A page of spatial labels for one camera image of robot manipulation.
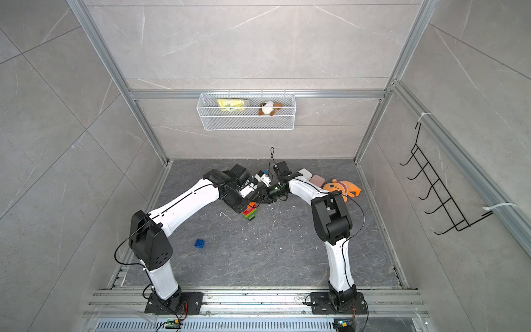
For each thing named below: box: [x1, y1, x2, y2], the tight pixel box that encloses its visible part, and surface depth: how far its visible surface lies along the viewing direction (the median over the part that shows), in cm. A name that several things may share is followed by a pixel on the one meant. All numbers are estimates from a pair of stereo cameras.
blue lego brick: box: [194, 238, 206, 249], surface depth 89 cm
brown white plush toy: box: [257, 100, 284, 117], surface depth 89 cm
